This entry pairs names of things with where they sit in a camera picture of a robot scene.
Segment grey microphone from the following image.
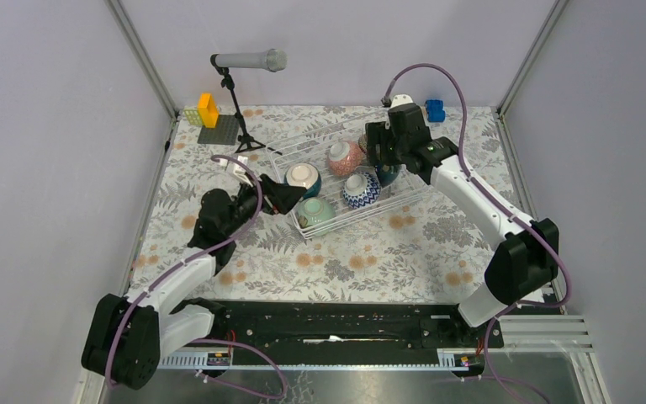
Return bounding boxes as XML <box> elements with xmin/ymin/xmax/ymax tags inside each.
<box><xmin>210</xmin><ymin>49</ymin><xmax>288</xmax><ymax>72</ymax></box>

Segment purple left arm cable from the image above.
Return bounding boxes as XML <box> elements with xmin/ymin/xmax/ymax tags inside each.
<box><xmin>105</xmin><ymin>154</ymin><xmax>291</xmax><ymax>401</ymax></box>

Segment black gold-rimmed bowl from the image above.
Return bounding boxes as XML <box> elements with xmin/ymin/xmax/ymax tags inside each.
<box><xmin>357</xmin><ymin>133</ymin><xmax>368</xmax><ymax>157</ymax></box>

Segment grey toy baseplate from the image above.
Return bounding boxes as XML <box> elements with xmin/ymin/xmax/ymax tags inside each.
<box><xmin>197</xmin><ymin>114</ymin><xmax>241</xmax><ymax>146</ymax></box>

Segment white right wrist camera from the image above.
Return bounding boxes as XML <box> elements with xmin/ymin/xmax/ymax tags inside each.
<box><xmin>381</xmin><ymin>94</ymin><xmax>414</xmax><ymax>109</ymax></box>

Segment black microphone tripod stand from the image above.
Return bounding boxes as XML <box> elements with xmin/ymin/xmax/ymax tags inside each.
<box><xmin>210</xmin><ymin>62</ymin><xmax>281</xmax><ymax>155</ymax></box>

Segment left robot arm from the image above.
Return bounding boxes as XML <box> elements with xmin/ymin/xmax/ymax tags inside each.
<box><xmin>81</xmin><ymin>174</ymin><xmax>306</xmax><ymax>390</ymax></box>

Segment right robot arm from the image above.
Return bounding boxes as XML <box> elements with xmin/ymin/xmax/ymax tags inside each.
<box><xmin>364</xmin><ymin>102</ymin><xmax>560</xmax><ymax>347</ymax></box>

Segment mint green bowl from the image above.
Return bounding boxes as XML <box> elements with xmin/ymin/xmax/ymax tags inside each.
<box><xmin>296</xmin><ymin>197</ymin><xmax>336</xmax><ymax>229</ymax></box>

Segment blue toy brick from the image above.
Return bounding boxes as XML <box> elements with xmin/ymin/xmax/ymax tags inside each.
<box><xmin>425</xmin><ymin>98</ymin><xmax>447</xmax><ymax>123</ymax></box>

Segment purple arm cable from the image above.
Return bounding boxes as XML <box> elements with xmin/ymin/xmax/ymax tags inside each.
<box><xmin>105</xmin><ymin>154</ymin><xmax>291</xmax><ymax>401</ymax></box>
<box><xmin>381</xmin><ymin>62</ymin><xmax>573</xmax><ymax>404</ymax></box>

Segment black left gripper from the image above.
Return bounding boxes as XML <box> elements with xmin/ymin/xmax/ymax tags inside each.
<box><xmin>223</xmin><ymin>172</ymin><xmax>307</xmax><ymax>237</ymax></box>

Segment yellow toy brick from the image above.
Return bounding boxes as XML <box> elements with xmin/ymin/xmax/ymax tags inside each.
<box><xmin>197</xmin><ymin>93</ymin><xmax>220</xmax><ymax>129</ymax></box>

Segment red patterned bowl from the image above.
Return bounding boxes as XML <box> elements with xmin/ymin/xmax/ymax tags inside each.
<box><xmin>327</xmin><ymin>141</ymin><xmax>364</xmax><ymax>177</ymax></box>

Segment floral tablecloth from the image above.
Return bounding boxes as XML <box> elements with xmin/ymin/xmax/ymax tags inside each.
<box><xmin>130</xmin><ymin>106</ymin><xmax>519</xmax><ymax>303</ymax></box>

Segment light green toy brick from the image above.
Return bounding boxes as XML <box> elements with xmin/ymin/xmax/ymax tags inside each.
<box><xmin>183</xmin><ymin>108</ymin><xmax>204</xmax><ymax>127</ymax></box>

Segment teal and cream bowl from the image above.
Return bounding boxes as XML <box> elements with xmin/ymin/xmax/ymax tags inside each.
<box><xmin>284</xmin><ymin>163</ymin><xmax>322</xmax><ymax>199</ymax></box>

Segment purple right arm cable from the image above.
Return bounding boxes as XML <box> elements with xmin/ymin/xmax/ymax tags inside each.
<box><xmin>381</xmin><ymin>62</ymin><xmax>573</xmax><ymax>404</ymax></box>

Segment white wire dish rack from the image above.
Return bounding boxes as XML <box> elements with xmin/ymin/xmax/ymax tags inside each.
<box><xmin>269</xmin><ymin>109</ymin><xmax>428</xmax><ymax>240</ymax></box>

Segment dark teal floral bowl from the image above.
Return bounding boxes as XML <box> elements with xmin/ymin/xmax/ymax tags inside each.
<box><xmin>375</xmin><ymin>164</ymin><xmax>400</xmax><ymax>189</ymax></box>

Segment blue white patterned bowl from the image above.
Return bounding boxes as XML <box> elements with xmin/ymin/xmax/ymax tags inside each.
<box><xmin>342</xmin><ymin>172</ymin><xmax>382</xmax><ymax>209</ymax></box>

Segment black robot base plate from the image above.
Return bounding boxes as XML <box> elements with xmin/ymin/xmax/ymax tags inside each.
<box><xmin>208</xmin><ymin>300</ymin><xmax>504</xmax><ymax>368</ymax></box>

